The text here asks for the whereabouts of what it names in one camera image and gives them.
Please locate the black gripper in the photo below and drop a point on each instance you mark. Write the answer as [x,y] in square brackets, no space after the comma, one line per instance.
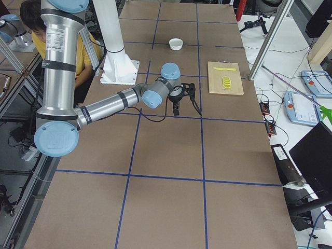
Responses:
[175,99]

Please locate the wooden cutting board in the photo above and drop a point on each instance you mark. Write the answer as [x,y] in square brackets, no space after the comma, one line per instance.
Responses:
[215,79]

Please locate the black tripod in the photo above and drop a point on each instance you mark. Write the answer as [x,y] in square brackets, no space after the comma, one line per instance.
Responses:
[259,22]

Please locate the teach pendant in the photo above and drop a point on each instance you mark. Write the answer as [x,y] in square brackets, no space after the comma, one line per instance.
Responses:
[318,82]
[300,110]

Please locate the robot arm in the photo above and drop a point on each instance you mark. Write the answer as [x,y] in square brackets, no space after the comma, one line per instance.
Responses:
[15,35]
[60,117]

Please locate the white bowl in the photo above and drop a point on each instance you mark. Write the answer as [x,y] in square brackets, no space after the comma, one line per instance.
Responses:
[176,44]

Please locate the far teach pendant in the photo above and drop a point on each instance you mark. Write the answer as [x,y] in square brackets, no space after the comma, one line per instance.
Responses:
[318,82]

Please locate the near teach pendant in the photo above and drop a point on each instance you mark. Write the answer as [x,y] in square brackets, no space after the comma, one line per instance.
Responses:
[300,110]

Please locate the aluminium frame post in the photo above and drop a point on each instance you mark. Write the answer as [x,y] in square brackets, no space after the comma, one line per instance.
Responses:
[277,21]

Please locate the yellow lemon slices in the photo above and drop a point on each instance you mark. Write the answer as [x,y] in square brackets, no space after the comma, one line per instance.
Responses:
[226,82]

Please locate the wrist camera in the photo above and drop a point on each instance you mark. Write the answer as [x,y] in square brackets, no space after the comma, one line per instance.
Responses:
[188,90]

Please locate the black monitor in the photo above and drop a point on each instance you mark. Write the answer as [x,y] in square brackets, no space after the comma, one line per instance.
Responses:
[312,156]

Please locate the person in yellow shirt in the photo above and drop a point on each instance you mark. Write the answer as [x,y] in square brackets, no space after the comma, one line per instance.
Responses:
[30,15]

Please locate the reacher grabber stick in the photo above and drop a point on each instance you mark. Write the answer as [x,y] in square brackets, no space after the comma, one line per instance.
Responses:
[325,111]

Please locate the yellow plastic knife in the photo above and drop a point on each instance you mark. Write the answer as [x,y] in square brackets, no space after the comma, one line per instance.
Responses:
[224,69]

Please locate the orange power strip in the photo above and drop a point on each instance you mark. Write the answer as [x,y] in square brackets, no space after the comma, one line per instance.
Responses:
[270,127]
[264,107]

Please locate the red object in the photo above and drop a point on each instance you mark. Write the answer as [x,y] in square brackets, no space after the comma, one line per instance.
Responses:
[240,9]

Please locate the black box with label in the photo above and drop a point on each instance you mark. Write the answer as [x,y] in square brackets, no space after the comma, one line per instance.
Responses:
[286,170]

